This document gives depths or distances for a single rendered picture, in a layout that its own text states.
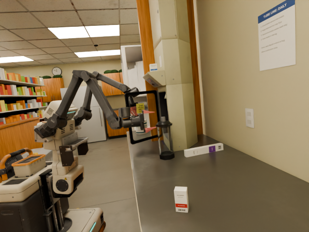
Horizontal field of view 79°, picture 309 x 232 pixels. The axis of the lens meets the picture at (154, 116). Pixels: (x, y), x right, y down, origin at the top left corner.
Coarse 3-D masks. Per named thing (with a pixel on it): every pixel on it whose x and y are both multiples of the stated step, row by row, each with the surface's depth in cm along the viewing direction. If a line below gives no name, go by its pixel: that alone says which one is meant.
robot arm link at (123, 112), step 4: (120, 108) 117; (124, 108) 115; (128, 108) 116; (120, 112) 116; (124, 112) 115; (128, 112) 115; (120, 116) 116; (124, 116) 115; (120, 120) 117; (112, 124) 115; (116, 124) 114; (120, 124) 116
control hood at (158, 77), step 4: (148, 72) 125; (152, 72) 125; (156, 72) 126; (160, 72) 126; (164, 72) 127; (144, 76) 145; (148, 76) 135; (152, 76) 126; (156, 76) 126; (160, 76) 127; (164, 76) 127; (156, 80) 127; (160, 80) 127; (164, 80) 127; (160, 84) 129; (164, 84) 128
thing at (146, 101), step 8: (136, 96) 146; (144, 96) 151; (152, 96) 156; (136, 104) 146; (144, 104) 151; (152, 104) 156; (136, 112) 146; (144, 120) 152; (152, 120) 156; (136, 128) 147; (136, 136) 147; (144, 136) 152
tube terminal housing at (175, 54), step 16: (160, 48) 130; (176, 48) 127; (176, 64) 128; (176, 80) 129; (192, 80) 144; (176, 96) 130; (192, 96) 144; (176, 112) 131; (192, 112) 144; (176, 128) 132; (192, 128) 143; (176, 144) 134; (192, 144) 143
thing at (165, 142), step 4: (156, 124) 120; (168, 124) 116; (160, 128) 117; (164, 128) 117; (168, 128) 117; (160, 132) 118; (164, 132) 117; (168, 132) 117; (160, 136) 118; (164, 136) 117; (168, 136) 118; (160, 140) 119; (164, 140) 118; (168, 140) 118; (160, 144) 119; (164, 144) 118; (168, 144) 118; (172, 144) 121; (160, 148) 120; (164, 148) 118; (168, 148) 118; (172, 148) 121; (160, 152) 121; (164, 152) 119; (168, 152) 119; (172, 152) 120
